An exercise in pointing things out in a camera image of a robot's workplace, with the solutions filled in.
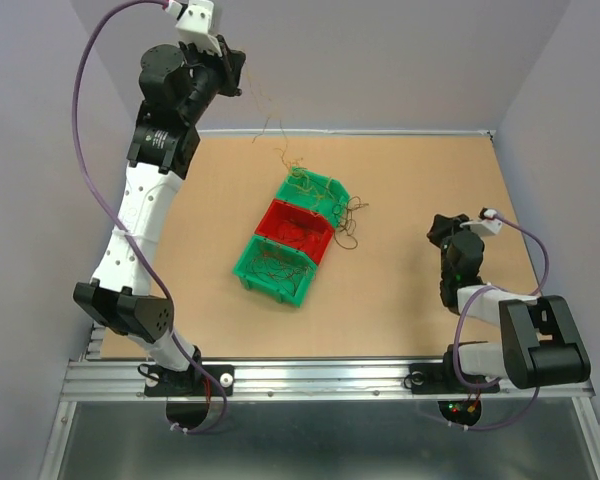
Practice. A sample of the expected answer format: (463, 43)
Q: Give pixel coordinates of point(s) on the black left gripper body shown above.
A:
(213, 72)

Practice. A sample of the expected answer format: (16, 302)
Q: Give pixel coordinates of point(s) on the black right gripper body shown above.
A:
(439, 233)

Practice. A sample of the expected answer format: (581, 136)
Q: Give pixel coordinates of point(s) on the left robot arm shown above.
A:
(178, 82)

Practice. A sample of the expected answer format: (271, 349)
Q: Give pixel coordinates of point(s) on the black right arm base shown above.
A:
(437, 377)

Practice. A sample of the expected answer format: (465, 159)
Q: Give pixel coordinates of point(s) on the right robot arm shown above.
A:
(530, 340)

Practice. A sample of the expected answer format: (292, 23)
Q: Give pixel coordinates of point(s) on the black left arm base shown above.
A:
(160, 382)

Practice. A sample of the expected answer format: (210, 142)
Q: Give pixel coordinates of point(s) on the far green plastic bin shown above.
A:
(317, 193)

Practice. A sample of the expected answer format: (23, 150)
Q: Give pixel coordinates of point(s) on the green plastic bin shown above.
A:
(280, 272)
(317, 193)

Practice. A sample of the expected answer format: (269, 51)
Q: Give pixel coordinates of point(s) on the red plastic bin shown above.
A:
(297, 228)

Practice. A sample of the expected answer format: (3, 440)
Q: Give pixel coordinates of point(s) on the near green plastic bin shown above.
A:
(280, 272)

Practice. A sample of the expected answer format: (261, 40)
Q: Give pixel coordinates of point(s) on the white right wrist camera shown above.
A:
(487, 224)

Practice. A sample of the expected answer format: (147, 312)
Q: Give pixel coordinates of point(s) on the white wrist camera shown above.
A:
(487, 224)
(197, 24)

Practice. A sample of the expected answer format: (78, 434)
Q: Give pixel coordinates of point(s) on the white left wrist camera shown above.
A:
(197, 24)

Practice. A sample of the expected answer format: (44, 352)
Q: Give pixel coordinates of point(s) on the aluminium mounting rail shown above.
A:
(259, 381)

